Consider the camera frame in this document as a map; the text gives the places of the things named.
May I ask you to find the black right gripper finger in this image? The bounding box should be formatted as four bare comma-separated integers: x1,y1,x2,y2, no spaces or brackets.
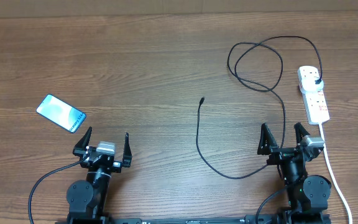
257,123,278,155
294,123,309,146

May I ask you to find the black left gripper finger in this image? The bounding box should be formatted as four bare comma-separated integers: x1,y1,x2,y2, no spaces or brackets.
122,133,132,167
73,126,92,150

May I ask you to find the blue Galaxy smartphone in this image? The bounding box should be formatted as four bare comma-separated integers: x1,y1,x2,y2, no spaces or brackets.
36,94,86,133

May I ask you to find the black USB charging cable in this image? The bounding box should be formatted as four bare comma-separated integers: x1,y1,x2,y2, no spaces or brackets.
195,35,324,180

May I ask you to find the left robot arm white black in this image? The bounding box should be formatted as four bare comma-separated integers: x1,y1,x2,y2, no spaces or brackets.
67,128,132,223

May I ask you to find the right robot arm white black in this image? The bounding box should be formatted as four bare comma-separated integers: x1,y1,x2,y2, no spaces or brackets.
255,123,332,223

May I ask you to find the white charger plug adapter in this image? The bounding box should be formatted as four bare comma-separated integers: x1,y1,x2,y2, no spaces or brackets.
299,78,324,94

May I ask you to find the white power strip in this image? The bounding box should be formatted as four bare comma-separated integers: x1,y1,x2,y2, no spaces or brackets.
297,65,330,125

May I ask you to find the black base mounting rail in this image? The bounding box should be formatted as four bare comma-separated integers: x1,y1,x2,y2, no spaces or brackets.
55,215,331,224

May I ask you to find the white power strip cord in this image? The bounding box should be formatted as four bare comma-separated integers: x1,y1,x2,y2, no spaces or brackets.
318,123,354,224

